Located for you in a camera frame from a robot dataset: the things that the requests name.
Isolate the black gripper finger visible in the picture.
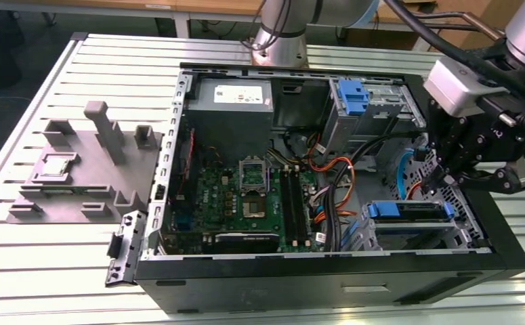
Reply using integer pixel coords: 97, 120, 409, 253
446, 162, 525, 196
427, 98, 483, 186

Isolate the red yellow power wire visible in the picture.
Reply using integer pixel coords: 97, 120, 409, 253
407, 169, 456, 202

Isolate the hard disk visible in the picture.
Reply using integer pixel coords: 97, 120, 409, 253
341, 200, 459, 251

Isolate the grey metal disk bay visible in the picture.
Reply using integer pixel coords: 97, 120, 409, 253
357, 199, 471, 253

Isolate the grey metal drive cage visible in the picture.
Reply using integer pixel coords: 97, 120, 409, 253
325, 77, 427, 157

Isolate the brown wooden cabinet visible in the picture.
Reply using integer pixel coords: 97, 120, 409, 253
433, 0, 525, 51

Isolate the black RAM slot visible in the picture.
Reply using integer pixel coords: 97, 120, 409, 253
278, 165, 301, 246
290, 165, 312, 246

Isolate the metal socket cover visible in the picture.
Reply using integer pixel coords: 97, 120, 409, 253
237, 156, 270, 198

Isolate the CPU socket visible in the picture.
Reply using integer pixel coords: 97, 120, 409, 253
240, 197, 272, 221

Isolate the grey power supply unit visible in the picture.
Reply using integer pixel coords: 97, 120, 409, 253
185, 78, 276, 163

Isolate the green motherboard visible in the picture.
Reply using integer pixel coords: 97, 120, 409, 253
162, 158, 332, 255

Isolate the black graphics card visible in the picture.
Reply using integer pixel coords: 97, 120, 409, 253
201, 232, 281, 255

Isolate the black PC case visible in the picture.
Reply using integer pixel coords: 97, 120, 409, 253
133, 62, 525, 314

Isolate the wooden desk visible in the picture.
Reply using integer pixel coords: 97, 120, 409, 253
9, 0, 452, 51

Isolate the grey parts rack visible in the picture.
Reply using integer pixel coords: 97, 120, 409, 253
7, 100, 164, 227

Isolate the green RAM stick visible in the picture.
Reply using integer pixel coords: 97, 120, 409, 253
41, 187, 89, 197

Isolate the silver CPU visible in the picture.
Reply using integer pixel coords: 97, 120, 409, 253
41, 158, 71, 177

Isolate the blue wire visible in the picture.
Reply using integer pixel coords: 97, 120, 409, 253
396, 144, 429, 201

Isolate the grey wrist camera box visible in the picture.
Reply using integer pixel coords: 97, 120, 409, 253
424, 56, 511, 118

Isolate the orange wire bundle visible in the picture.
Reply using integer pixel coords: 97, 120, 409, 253
307, 133, 360, 225

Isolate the black cable bundle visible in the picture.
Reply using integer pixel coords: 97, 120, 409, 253
325, 131, 420, 252

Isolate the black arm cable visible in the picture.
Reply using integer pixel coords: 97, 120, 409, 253
240, 0, 512, 72

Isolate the thin red wire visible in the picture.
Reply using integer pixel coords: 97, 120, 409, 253
174, 127, 197, 201

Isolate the grey card retainer bracket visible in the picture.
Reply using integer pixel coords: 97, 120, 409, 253
105, 209, 149, 288

